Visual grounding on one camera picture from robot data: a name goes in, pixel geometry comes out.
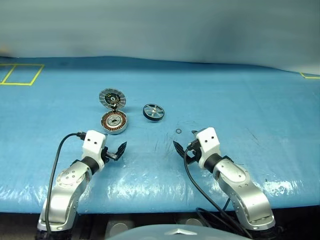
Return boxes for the grey robot torso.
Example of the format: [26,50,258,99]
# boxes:
[107,221,251,240]

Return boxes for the black spoked motor rotor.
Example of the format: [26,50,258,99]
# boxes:
[142,102,167,123]

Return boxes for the yellow tape marking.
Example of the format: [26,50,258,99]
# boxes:
[299,71,320,80]
[0,63,46,87]

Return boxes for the blue plastic table cover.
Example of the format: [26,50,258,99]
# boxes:
[0,55,320,215]

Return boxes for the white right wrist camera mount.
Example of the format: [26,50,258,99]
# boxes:
[195,126,221,169]

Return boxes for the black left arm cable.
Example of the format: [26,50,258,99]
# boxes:
[45,130,86,233]

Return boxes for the silver motor base copper windings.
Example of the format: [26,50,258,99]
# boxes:
[100,111,129,136]

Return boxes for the silver motor lid circuit board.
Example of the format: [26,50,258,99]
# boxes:
[98,87,127,110]

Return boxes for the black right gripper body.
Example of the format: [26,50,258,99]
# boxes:
[186,139,202,164]

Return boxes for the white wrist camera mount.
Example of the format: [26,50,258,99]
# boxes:
[195,126,221,169]
[81,129,109,173]

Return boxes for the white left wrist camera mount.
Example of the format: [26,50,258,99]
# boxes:
[81,129,109,173]

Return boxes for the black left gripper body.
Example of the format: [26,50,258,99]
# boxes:
[101,145,119,163]

